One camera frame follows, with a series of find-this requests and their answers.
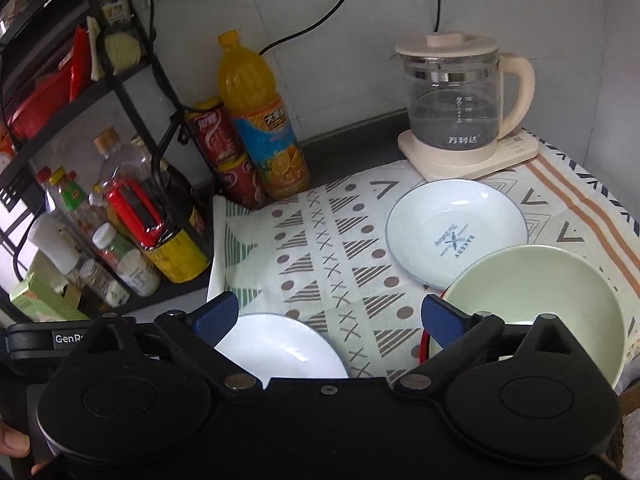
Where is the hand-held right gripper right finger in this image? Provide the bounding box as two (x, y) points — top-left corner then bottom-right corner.
(395, 294), (583, 400)

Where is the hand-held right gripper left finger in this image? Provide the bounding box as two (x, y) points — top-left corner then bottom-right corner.
(75, 291), (262, 400)

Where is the red and black bowl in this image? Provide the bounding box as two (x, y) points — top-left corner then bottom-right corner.
(418, 285), (451, 365)

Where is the pale green bowl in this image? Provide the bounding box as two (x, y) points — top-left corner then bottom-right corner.
(442, 245), (628, 391)

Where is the white plate with blue print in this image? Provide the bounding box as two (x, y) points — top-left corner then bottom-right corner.
(385, 178), (529, 286)

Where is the person's left hand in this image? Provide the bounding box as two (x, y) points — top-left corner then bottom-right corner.
(0, 420), (32, 460)

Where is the green carton box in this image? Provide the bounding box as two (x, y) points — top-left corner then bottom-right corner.
(9, 265), (96, 322)

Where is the oil bottle with yellow label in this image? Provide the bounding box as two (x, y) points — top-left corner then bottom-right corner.
(95, 127), (211, 285)

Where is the glass shaker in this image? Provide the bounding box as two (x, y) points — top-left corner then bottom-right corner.
(77, 259), (131, 308)

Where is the small white jar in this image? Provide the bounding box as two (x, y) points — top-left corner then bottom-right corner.
(116, 249), (162, 297)

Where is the patterned fringed tablecloth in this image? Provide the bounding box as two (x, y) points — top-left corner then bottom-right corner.
(207, 127), (640, 391)

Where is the red drink can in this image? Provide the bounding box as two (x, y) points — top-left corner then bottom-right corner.
(215, 152), (273, 211)
(185, 99), (242, 167)

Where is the green label sauce bottle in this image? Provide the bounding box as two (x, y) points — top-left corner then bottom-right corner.
(50, 167), (108, 231)

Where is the cream kettle base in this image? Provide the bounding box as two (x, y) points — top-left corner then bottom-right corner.
(397, 127), (541, 182)

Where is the orange juice bottle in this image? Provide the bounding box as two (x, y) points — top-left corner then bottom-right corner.
(217, 30), (311, 200)

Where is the red plastic container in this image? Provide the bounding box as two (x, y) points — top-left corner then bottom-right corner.
(5, 67), (76, 141)

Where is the black metal rack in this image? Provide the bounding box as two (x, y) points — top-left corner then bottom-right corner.
(0, 0), (216, 321)

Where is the round scouring pad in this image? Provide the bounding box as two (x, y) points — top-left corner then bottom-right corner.
(102, 30), (143, 73)

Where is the glass kettle with cream handle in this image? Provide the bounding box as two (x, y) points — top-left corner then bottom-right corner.
(392, 31), (537, 161)

